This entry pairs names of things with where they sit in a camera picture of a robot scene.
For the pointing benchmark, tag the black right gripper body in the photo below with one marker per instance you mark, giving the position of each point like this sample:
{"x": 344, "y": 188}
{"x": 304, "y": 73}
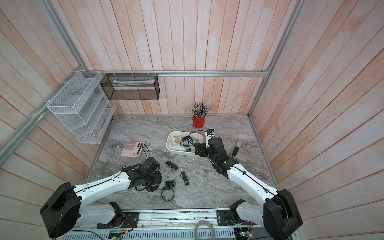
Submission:
{"x": 205, "y": 152}

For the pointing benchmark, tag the blue translucent plastic watch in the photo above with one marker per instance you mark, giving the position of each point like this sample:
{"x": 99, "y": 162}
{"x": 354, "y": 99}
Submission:
{"x": 185, "y": 142}

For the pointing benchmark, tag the black digital watch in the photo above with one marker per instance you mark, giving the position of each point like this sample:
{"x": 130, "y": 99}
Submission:
{"x": 149, "y": 187}
{"x": 168, "y": 194}
{"x": 187, "y": 140}

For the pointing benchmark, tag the cream silicone watch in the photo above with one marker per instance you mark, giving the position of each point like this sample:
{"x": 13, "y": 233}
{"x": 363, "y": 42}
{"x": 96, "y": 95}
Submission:
{"x": 176, "y": 140}

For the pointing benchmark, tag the black watch with keychain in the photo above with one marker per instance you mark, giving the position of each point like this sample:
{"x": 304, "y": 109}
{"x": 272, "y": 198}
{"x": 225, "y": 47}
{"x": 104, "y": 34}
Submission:
{"x": 172, "y": 168}

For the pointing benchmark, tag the black small watch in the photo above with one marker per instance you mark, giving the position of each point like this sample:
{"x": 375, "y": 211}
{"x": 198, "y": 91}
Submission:
{"x": 170, "y": 184}

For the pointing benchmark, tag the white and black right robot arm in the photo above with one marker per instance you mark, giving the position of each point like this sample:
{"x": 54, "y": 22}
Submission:
{"x": 276, "y": 211}

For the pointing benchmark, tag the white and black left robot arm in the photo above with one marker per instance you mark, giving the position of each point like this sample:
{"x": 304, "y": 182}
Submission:
{"x": 70, "y": 206}

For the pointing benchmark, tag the white plastic storage box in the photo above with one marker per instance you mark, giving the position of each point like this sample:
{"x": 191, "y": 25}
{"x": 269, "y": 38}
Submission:
{"x": 181, "y": 148}

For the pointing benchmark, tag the red metal pencil bucket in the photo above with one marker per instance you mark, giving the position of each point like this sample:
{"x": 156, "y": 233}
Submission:
{"x": 198, "y": 123}

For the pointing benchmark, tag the bundle of coloured pencils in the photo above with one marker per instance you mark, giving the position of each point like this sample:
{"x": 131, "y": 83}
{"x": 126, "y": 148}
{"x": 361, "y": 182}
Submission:
{"x": 200, "y": 110}

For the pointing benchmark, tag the black and cream utility knife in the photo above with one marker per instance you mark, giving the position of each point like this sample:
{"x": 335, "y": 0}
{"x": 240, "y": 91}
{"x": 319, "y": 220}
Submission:
{"x": 236, "y": 149}

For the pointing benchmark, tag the white tape roll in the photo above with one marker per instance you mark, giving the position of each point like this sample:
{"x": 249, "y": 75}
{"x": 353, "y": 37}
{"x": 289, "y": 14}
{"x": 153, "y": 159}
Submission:
{"x": 209, "y": 232}

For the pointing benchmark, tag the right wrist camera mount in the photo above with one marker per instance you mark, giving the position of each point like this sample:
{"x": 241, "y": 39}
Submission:
{"x": 209, "y": 134}

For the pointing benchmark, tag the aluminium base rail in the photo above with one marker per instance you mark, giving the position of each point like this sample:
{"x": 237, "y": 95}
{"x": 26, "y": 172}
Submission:
{"x": 172, "y": 225}

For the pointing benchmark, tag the black mesh wall basket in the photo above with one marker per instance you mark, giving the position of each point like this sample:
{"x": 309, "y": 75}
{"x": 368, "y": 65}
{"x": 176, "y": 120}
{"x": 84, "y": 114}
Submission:
{"x": 126, "y": 87}

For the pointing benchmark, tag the white wire mesh shelf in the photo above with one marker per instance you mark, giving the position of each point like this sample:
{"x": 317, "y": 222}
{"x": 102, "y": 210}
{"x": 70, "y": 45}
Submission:
{"x": 85, "y": 113}

